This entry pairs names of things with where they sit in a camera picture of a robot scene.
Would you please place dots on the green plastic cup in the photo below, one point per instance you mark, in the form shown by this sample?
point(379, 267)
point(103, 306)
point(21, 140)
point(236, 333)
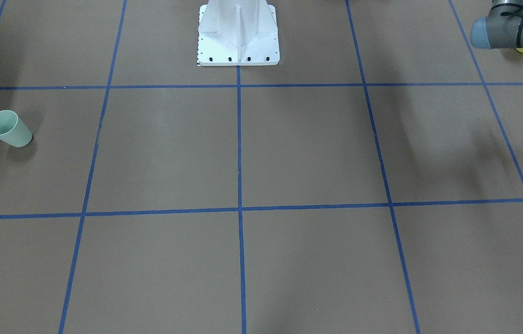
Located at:
point(13, 130)

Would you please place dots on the brown paper table cover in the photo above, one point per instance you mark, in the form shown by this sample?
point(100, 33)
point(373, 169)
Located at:
point(371, 183)

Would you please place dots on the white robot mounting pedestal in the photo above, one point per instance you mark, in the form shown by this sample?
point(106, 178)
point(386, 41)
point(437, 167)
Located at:
point(238, 33)

